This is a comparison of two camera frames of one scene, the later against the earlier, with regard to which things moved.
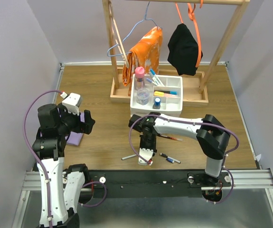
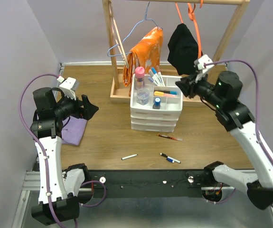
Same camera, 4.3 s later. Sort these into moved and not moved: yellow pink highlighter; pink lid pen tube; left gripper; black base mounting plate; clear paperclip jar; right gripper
Moved: right gripper; left gripper
Not moved: pink lid pen tube; yellow pink highlighter; black base mounting plate; clear paperclip jar
